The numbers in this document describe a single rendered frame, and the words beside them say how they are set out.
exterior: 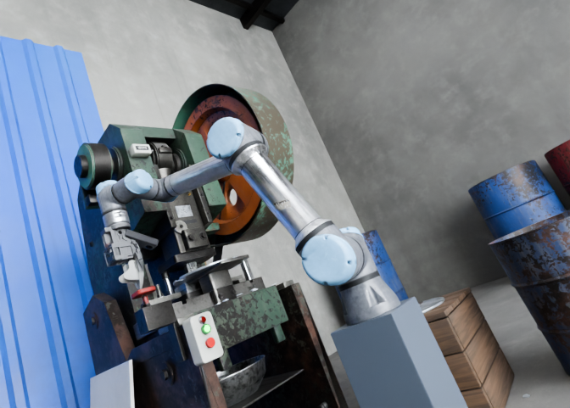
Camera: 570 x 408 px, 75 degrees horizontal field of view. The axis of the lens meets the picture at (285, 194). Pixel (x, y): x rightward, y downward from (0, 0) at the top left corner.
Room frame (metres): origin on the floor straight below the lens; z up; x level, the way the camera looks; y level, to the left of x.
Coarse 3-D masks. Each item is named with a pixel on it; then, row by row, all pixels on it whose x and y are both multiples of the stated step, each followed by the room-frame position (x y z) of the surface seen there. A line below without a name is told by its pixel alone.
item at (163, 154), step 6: (150, 144) 1.48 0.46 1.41; (156, 144) 1.48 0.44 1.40; (162, 144) 1.50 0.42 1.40; (156, 150) 1.47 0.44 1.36; (162, 150) 1.47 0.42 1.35; (168, 150) 1.49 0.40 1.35; (156, 156) 1.47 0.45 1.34; (162, 156) 1.48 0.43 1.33; (168, 156) 1.50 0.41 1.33; (156, 162) 1.48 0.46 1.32; (162, 162) 1.49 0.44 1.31; (168, 162) 1.51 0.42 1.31; (162, 168) 1.50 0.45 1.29; (168, 168) 1.52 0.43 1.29; (162, 174) 1.49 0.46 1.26; (168, 174) 1.51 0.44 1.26
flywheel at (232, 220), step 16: (224, 96) 1.65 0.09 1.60; (208, 112) 1.76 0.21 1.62; (224, 112) 1.72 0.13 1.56; (240, 112) 1.61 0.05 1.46; (192, 128) 1.85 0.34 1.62; (208, 128) 1.82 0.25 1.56; (256, 128) 1.57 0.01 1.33; (240, 176) 1.76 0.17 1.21; (224, 192) 1.86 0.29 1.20; (240, 192) 1.79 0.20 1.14; (224, 208) 1.89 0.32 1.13; (240, 208) 1.81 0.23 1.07; (256, 208) 1.69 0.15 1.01; (224, 224) 1.86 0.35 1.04; (240, 224) 1.79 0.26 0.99
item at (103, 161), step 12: (96, 144) 1.28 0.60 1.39; (96, 156) 1.26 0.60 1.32; (108, 156) 1.29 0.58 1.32; (96, 168) 1.26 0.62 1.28; (108, 168) 1.30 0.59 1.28; (96, 180) 1.29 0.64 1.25; (108, 180) 1.33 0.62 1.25; (84, 192) 1.38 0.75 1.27; (84, 204) 1.39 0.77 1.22; (96, 204) 1.40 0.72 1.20
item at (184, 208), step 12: (192, 192) 1.55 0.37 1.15; (180, 204) 1.48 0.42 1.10; (192, 204) 1.53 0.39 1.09; (180, 216) 1.47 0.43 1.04; (192, 216) 1.51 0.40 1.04; (180, 228) 1.44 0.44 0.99; (192, 228) 1.46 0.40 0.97; (168, 240) 1.47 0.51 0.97; (180, 240) 1.44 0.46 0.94; (192, 240) 1.45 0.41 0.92; (204, 240) 1.49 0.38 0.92; (168, 252) 1.49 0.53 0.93; (180, 252) 1.44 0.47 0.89
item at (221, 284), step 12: (216, 264) 1.32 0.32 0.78; (228, 264) 1.37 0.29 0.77; (204, 276) 1.41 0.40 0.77; (216, 276) 1.42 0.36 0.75; (228, 276) 1.46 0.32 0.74; (204, 288) 1.42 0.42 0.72; (216, 288) 1.40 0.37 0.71; (228, 288) 1.44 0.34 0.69; (216, 300) 1.40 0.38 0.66; (228, 300) 1.43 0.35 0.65
